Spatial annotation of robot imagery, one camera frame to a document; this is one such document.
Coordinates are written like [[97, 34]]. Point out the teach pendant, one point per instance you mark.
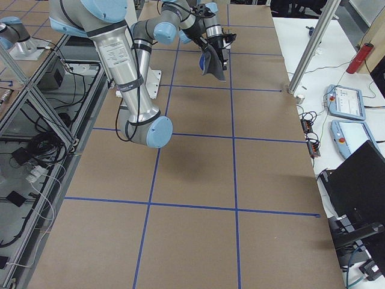
[[349, 135], [345, 102]]

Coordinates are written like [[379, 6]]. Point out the grey control box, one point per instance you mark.
[[53, 77]]

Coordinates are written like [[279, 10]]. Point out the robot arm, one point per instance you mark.
[[104, 23], [191, 21]]

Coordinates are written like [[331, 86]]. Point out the grey blue microfibre towel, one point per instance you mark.
[[210, 63]]

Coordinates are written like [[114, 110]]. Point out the upper teach pendant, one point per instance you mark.
[[345, 102]]

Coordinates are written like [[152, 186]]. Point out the aluminium frame post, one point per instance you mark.
[[320, 28]]

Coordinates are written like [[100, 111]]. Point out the lower teach pendant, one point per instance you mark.
[[349, 135]]

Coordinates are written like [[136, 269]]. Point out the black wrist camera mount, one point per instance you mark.
[[202, 11]]

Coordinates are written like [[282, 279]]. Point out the black monitor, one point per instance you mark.
[[356, 190]]

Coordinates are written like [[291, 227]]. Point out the red cylinder bottle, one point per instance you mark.
[[360, 57]]

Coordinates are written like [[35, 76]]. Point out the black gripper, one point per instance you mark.
[[218, 43]]

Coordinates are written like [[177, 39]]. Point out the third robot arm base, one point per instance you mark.
[[16, 39]]

